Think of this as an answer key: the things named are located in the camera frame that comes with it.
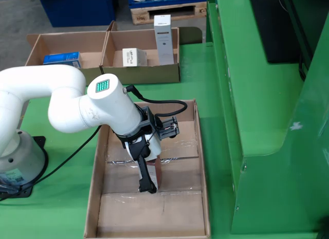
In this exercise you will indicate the cardboard box with side flap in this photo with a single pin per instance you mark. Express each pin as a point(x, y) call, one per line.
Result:
point(141, 74)

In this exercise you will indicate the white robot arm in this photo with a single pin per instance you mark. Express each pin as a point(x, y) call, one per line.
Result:
point(108, 108)

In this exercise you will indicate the dark red product box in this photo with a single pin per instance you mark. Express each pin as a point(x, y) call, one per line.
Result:
point(156, 172)

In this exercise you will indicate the tall white product box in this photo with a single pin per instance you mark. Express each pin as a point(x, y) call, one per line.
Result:
point(164, 41)

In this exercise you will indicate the large shallow cardboard tray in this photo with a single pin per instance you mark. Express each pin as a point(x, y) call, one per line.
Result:
point(154, 213)

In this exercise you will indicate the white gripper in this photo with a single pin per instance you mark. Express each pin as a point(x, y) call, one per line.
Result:
point(155, 150)

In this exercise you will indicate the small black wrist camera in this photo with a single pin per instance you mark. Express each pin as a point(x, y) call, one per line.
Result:
point(172, 135)

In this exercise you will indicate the blue plastic bin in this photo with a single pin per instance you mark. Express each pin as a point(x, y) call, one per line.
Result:
point(77, 10)

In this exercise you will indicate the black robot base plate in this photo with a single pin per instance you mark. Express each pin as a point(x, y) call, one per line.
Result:
point(39, 141)

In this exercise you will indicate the small white product box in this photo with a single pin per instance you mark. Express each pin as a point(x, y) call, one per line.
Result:
point(133, 57)

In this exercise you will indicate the blue product box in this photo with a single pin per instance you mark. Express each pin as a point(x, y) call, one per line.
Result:
point(61, 59)

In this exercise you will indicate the open brown cardboard box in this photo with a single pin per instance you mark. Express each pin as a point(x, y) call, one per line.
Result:
point(90, 43)

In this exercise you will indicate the dark gray camera mount bracket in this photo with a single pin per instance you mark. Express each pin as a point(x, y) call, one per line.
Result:
point(151, 118)

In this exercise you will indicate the wooden pallet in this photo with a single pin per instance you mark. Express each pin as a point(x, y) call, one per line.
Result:
point(167, 14)

